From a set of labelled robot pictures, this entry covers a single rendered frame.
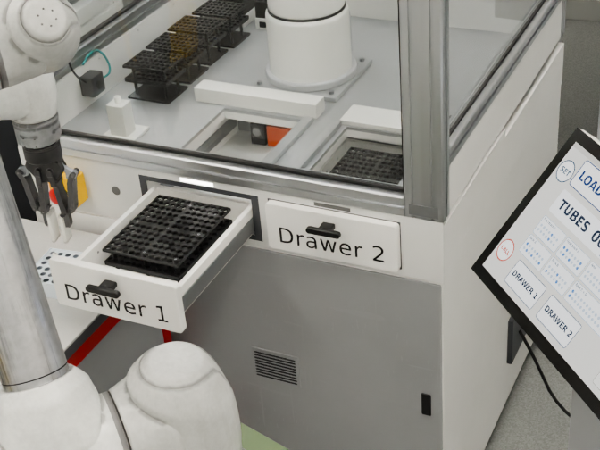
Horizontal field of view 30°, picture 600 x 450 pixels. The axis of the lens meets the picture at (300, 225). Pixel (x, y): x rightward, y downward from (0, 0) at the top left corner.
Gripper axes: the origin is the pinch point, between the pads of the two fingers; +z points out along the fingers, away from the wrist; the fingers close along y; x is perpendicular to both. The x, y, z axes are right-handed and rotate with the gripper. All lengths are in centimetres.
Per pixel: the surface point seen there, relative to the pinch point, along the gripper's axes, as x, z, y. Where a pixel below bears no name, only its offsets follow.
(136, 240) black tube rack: -3.2, 0.2, 18.1
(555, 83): 89, 7, 99
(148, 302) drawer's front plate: -20.3, 2.3, 26.5
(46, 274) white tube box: -3.1, 10.7, -3.7
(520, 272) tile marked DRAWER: -21, -11, 96
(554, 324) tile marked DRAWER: -33, -10, 102
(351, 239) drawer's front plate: 5, 2, 61
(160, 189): 18.2, 1.2, 15.9
